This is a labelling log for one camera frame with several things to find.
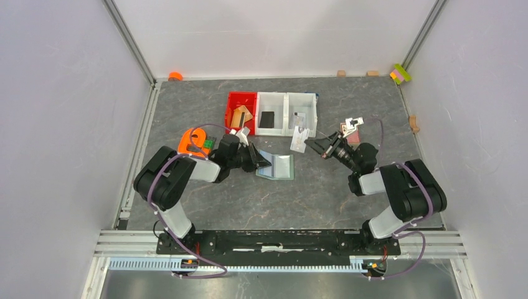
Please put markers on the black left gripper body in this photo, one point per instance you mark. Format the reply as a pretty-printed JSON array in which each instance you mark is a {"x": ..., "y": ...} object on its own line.
[{"x": 246, "y": 159}]

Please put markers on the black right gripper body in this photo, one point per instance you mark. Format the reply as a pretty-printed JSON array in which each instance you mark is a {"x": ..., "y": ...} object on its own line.
[{"x": 340, "y": 151}]

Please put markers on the silver credit card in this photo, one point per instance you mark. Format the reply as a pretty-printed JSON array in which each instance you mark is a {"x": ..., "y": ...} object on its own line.
[
  {"x": 297, "y": 119},
  {"x": 300, "y": 135}
]

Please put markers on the gold credit card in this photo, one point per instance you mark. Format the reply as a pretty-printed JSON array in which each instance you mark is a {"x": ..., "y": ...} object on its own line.
[
  {"x": 249, "y": 116},
  {"x": 239, "y": 116}
]

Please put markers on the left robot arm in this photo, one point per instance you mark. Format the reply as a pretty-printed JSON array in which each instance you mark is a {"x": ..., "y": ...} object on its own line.
[{"x": 162, "y": 181}]

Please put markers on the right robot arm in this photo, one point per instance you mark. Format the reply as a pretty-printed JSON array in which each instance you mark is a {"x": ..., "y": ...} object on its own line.
[{"x": 413, "y": 193}]

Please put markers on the red playing card box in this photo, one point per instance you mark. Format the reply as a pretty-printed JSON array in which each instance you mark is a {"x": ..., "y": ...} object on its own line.
[{"x": 352, "y": 136}]

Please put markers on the black card in bin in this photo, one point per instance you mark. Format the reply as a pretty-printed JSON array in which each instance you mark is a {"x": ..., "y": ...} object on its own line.
[{"x": 267, "y": 119}]

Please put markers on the green toy brick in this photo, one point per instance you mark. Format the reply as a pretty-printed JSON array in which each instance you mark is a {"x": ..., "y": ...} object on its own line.
[{"x": 208, "y": 144}]

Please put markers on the white bin right compartment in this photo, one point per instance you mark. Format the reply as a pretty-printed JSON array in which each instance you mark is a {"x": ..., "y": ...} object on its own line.
[{"x": 302, "y": 102}]

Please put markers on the white bin compartment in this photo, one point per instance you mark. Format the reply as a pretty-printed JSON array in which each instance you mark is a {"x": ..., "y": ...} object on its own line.
[
  {"x": 302, "y": 102},
  {"x": 271, "y": 101}
]

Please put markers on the white bin left compartment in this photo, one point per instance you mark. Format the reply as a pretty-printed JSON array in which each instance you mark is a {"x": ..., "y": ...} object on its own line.
[{"x": 271, "y": 101}]

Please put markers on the red plastic bin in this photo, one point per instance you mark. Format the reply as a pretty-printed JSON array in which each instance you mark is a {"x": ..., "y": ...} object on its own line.
[{"x": 236, "y": 99}]

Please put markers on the orange curved toy track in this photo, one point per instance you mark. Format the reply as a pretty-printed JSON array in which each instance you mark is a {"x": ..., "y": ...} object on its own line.
[{"x": 193, "y": 142}]

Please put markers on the wooden arch block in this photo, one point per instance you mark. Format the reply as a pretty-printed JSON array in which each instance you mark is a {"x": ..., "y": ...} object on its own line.
[{"x": 412, "y": 121}]

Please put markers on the multicolour toy brick stack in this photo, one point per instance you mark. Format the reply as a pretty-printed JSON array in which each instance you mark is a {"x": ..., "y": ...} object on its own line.
[{"x": 399, "y": 75}]

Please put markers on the orange tape roll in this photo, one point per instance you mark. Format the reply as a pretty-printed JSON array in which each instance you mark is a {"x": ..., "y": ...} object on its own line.
[{"x": 175, "y": 76}]

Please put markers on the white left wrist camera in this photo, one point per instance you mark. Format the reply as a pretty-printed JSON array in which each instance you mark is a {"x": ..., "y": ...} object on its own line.
[{"x": 242, "y": 135}]

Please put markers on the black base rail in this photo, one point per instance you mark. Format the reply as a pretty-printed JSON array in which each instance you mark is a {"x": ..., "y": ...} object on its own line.
[{"x": 211, "y": 243}]

